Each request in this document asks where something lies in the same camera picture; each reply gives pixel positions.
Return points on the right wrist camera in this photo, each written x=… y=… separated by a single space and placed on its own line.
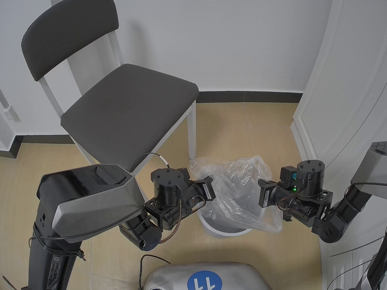
x=287 y=175

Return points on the dark grey white chair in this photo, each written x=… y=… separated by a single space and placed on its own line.
x=130 y=116

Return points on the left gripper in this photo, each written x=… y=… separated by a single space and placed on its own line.
x=202 y=192

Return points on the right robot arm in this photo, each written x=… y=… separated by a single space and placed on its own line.
x=338 y=213

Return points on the white trash bin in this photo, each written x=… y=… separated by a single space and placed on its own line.
x=220 y=230

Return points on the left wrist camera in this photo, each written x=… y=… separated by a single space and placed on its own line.
x=185 y=174

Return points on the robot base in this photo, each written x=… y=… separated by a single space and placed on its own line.
x=169 y=278

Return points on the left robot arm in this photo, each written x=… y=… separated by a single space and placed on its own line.
x=90 y=198

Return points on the clear plastic bag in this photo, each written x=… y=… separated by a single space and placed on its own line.
x=242 y=174

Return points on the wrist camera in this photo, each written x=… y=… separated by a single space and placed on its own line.
x=287 y=175
x=185 y=174

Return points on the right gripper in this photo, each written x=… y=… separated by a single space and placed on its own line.
x=276 y=195

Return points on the crumpled black plastic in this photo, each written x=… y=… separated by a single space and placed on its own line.
x=287 y=217

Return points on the white wall socket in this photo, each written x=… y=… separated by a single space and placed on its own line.
x=9 y=114

